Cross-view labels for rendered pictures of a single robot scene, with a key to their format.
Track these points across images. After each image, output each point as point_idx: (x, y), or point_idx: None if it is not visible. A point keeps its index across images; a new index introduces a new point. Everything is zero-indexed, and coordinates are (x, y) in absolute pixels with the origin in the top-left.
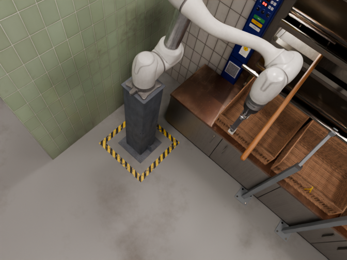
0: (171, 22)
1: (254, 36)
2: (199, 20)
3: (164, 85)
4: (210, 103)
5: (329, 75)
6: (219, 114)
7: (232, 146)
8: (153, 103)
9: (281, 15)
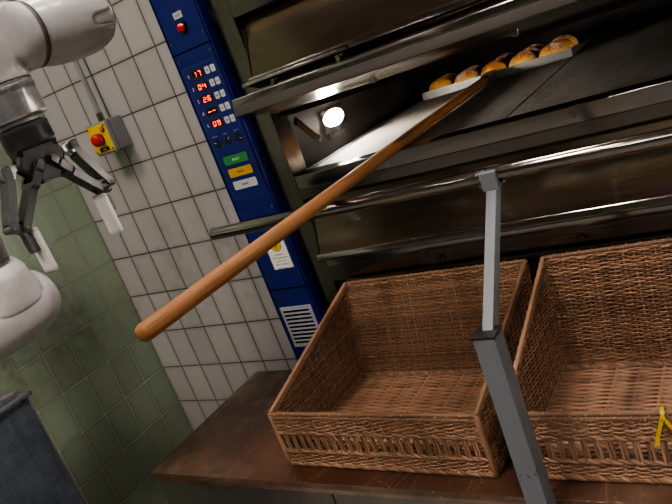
0: None
1: None
2: None
3: (27, 391)
4: (274, 433)
5: (449, 134)
6: (270, 417)
7: (368, 495)
8: (17, 465)
9: (261, 116)
